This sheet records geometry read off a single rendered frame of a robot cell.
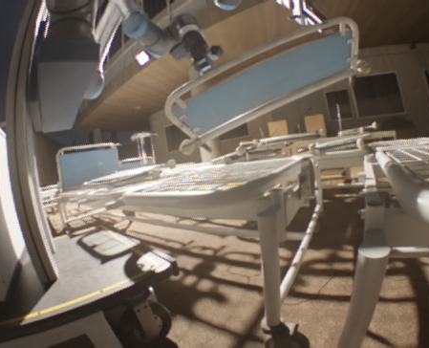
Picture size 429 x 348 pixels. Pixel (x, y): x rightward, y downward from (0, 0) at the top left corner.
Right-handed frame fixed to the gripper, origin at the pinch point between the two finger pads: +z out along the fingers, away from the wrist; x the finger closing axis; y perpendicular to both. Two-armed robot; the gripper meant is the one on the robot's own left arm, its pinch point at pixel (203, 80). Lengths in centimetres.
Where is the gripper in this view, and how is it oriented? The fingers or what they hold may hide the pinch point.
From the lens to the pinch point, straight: 61.6
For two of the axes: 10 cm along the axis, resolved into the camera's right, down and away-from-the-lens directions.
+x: 3.9, 1.5, 9.1
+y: 8.7, -3.9, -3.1
